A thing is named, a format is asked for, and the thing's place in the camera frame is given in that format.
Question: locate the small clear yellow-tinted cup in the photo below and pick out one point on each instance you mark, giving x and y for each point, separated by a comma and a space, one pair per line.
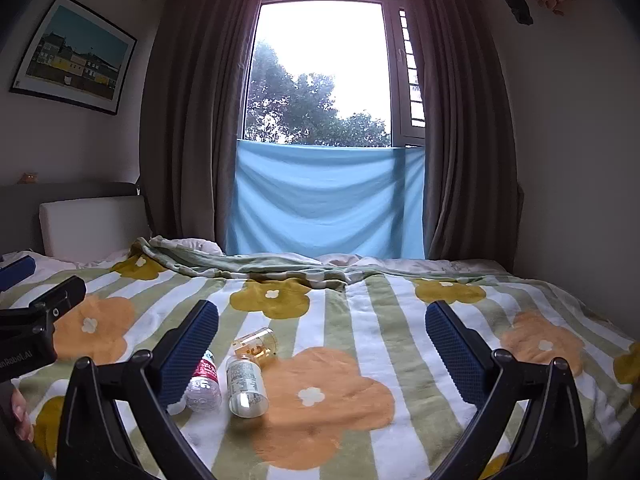
257, 344

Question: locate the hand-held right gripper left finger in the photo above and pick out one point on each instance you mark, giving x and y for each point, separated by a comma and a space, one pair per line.
192, 350

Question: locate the window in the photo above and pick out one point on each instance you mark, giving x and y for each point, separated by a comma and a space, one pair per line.
320, 60

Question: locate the small orange figurine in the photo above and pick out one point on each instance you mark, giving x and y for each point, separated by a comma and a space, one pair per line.
28, 178

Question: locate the framed picture of houses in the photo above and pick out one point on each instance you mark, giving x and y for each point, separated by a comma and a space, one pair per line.
75, 52

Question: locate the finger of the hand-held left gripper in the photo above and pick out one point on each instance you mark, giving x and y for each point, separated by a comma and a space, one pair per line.
17, 270
60, 297

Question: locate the floral striped blanket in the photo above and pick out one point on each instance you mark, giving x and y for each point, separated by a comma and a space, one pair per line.
330, 400

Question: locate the white headboard cushion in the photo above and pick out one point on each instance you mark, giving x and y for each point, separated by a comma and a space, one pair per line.
95, 227

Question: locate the plastic bottle with red label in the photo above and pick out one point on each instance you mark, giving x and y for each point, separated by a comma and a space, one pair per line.
205, 385

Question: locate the person's left hand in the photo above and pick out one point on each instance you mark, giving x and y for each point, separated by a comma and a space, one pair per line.
22, 415

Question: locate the grey bed headboard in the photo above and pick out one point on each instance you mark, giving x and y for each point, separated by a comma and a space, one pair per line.
20, 220

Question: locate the light blue cloth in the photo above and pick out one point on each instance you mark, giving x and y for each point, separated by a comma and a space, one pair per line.
325, 200

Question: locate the brown curtain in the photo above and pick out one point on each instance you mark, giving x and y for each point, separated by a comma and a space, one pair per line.
465, 135
195, 125

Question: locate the clear printed plastic cup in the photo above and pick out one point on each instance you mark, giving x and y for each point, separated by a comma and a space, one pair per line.
245, 385

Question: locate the white bed sheet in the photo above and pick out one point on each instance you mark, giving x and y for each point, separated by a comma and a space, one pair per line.
55, 265

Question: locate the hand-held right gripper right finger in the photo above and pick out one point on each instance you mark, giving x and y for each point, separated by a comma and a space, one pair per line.
454, 355

